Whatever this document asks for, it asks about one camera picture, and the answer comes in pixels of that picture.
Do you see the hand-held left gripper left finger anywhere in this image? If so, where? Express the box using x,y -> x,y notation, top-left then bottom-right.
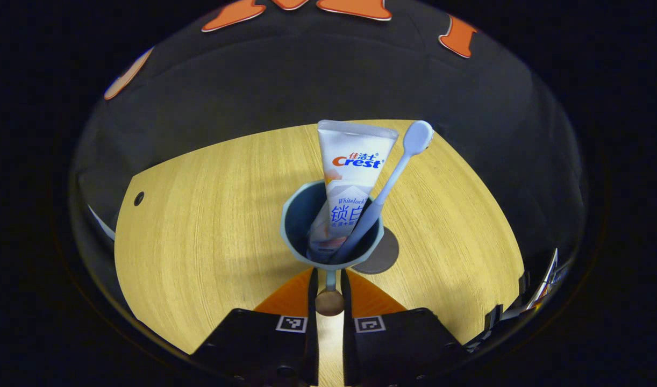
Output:
191,268 -> 319,387

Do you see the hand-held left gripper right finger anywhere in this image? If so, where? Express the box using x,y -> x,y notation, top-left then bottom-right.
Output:
341,268 -> 466,387

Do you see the dark round coaster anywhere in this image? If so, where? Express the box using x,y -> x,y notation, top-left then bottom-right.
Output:
353,227 -> 400,275

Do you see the white toothpaste tube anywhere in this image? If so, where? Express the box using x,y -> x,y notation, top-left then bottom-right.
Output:
307,119 -> 400,256

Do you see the white toothbrush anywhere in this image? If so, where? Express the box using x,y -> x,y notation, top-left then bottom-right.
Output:
328,120 -> 434,265

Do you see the wooden desktop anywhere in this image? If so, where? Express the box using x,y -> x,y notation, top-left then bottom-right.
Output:
115,119 -> 525,387

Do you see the black backdrop cloth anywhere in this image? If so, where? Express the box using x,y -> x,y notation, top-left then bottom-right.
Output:
70,0 -> 587,302

